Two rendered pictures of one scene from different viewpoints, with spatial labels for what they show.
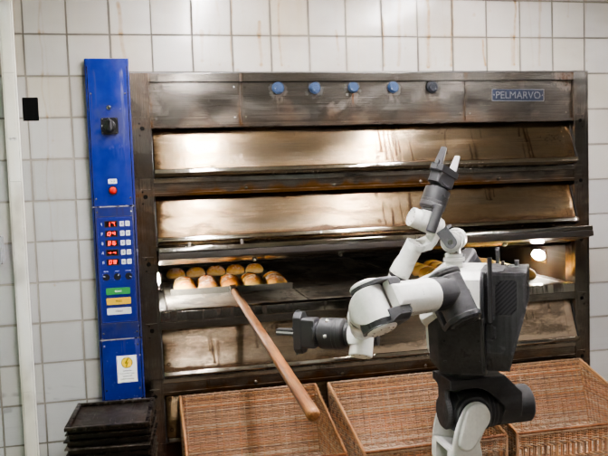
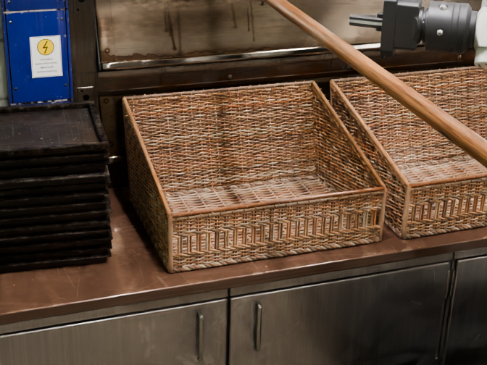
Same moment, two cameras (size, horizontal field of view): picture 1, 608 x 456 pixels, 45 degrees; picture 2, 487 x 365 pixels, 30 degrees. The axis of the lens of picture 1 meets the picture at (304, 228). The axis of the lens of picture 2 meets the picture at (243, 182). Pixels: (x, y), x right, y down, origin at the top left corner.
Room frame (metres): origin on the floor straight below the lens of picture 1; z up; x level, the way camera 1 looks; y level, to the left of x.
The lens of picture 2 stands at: (0.52, 0.49, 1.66)
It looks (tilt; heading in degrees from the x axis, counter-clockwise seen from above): 25 degrees down; 352
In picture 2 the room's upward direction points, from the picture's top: 2 degrees clockwise
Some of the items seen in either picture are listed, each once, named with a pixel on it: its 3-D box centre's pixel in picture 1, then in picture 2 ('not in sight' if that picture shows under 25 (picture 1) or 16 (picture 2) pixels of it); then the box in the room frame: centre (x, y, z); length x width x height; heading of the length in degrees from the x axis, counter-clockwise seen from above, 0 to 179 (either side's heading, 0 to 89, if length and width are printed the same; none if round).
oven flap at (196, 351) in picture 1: (381, 335); (407, 12); (3.01, -0.31, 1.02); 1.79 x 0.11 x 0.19; 102
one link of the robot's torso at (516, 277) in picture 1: (475, 311); not in sight; (2.14, -0.50, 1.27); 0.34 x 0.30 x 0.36; 160
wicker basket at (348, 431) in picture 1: (413, 425); (452, 143); (2.75, -0.39, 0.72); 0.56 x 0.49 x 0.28; 103
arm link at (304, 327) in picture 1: (315, 332); (417, 24); (2.06, -0.02, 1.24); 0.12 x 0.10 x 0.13; 68
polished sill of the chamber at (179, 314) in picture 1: (378, 300); not in sight; (3.03, -0.30, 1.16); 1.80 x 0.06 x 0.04; 102
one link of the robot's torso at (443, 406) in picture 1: (485, 397); not in sight; (2.17, -0.53, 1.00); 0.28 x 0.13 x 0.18; 103
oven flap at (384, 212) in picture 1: (377, 210); not in sight; (3.01, -0.31, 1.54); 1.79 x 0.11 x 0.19; 102
